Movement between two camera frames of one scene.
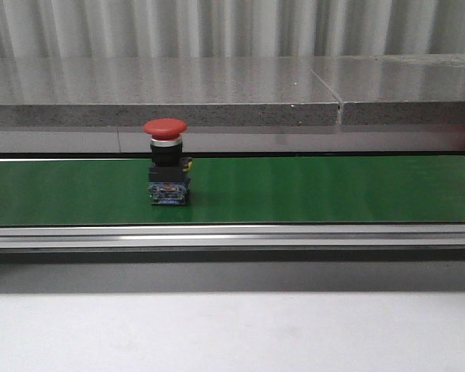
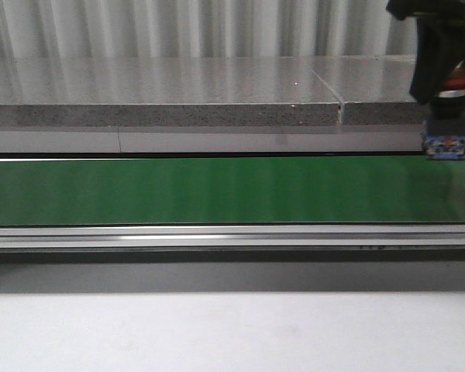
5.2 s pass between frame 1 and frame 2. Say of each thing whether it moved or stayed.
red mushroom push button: moved
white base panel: stayed
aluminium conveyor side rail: stayed
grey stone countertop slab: stayed
